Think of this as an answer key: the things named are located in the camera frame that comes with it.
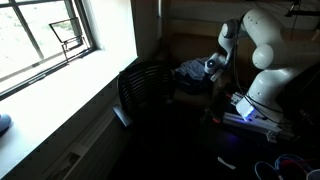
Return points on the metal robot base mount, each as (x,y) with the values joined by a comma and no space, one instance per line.
(260,123)

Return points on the white tape strip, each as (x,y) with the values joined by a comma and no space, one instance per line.
(226,163)

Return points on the blue striped cloth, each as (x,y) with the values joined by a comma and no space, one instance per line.
(193,68)

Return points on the black backpack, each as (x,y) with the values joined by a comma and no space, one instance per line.
(191,86)

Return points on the white cup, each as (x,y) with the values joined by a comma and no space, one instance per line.
(314,175)

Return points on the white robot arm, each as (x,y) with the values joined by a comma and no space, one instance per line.
(270,56)

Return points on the black slatted office chair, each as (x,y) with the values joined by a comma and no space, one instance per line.
(143,83)

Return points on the window with dark frame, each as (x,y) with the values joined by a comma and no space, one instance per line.
(30,36)

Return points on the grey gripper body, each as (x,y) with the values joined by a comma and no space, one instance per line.
(216,75)

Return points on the tan leather couch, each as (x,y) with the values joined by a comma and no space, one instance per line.
(196,40)

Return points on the baseball cap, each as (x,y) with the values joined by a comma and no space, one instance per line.
(4,122)

